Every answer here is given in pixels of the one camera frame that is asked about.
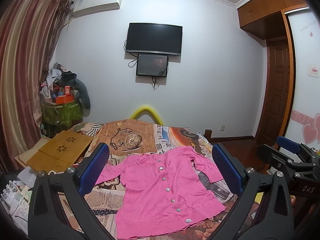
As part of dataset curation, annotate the white wall air conditioner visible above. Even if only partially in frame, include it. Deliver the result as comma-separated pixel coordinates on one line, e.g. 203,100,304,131
73,0,122,18

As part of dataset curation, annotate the orange box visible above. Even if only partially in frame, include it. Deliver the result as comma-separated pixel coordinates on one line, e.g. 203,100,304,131
55,95,74,105

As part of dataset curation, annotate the wooden overhead wardrobe cabinet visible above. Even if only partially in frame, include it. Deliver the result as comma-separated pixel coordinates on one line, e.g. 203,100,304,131
238,0,306,40

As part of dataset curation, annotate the green fabric storage box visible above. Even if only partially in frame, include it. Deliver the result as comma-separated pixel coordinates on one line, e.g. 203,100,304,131
41,101,83,138

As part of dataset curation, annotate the yellow foam arch tube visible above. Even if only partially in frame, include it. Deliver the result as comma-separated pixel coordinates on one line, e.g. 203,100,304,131
129,105,164,126

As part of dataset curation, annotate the striped red beige curtain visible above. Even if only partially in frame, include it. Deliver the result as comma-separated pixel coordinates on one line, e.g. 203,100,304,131
1,0,72,173

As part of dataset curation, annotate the brown wooden door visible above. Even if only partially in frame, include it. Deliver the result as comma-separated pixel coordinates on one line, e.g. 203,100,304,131
255,39,290,146

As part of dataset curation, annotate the wooden bed post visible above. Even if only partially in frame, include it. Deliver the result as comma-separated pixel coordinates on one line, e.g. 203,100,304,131
203,129,212,142

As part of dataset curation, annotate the small black wall monitor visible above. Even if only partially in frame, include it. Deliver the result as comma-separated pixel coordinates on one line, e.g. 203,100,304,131
136,54,169,77

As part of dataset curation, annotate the printed newspaper pattern bedspread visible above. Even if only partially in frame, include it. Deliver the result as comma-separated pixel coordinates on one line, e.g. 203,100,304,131
71,120,237,239

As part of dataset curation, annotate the pink knit cardigan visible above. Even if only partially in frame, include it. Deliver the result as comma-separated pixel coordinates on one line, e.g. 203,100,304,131
96,146,226,239

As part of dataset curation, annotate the pile of papers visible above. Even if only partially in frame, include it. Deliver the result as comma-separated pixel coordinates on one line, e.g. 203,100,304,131
1,166,36,239

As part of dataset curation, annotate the grey plush toy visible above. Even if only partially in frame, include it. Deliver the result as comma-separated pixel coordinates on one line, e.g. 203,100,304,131
58,79,91,109

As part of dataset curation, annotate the black wall television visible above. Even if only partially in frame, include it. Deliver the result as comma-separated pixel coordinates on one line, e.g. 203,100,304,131
125,23,183,56

